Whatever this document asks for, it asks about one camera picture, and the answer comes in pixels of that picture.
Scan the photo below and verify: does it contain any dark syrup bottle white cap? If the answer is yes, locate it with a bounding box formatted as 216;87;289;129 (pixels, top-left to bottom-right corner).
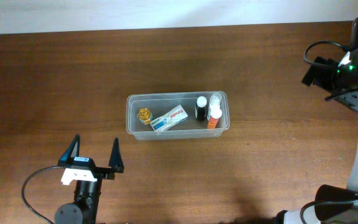
195;96;207;121

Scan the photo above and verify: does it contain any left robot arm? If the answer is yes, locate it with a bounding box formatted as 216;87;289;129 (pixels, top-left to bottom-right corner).
54;134;124;224

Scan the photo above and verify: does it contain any white Panadol box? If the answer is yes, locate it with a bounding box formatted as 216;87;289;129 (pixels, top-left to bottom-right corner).
150;105;188;132

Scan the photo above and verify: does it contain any orange tube white cap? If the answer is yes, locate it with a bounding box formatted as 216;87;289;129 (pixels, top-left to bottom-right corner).
207;108;223;129

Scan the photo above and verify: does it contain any clear plastic container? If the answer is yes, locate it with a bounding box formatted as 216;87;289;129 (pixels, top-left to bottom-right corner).
126;91;230;141

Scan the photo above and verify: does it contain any small gold lid jar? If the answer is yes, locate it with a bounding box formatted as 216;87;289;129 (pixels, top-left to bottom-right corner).
137;108;153;124

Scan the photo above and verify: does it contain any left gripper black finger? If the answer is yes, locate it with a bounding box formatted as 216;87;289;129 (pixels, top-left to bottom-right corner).
57;134;80;167
108;138;124;173

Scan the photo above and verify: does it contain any white spray bottle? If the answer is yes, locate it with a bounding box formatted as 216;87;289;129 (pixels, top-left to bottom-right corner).
206;93;222;120

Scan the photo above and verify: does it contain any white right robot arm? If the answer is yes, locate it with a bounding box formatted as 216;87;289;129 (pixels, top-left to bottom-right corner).
273;17;358;224

